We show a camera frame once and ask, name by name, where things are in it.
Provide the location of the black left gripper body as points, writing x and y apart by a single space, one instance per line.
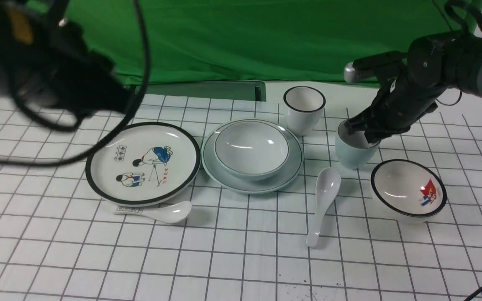
43 57

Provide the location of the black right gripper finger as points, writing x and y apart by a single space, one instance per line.
376 133
363 121

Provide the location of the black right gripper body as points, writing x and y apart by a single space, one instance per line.
409 82

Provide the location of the pale blue cup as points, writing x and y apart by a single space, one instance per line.
353 150

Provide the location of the plain white spoon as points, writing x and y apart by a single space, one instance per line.
327 187

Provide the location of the pale blue bowl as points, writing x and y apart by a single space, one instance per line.
251 149

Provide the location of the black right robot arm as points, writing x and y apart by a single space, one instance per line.
462 64

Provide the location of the white black-rimmed cup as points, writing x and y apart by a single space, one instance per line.
305 106

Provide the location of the white flag-print bowl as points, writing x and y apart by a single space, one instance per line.
407 191

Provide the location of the green backdrop cloth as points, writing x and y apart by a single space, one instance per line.
285 40

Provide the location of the pale blue plate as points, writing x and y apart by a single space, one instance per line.
285 176

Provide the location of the black-rimmed cartoon plate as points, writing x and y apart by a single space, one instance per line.
147 163

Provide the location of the white grid tablecloth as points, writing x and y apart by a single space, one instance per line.
59 241

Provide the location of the white spoon with lettering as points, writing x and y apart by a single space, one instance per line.
172 214

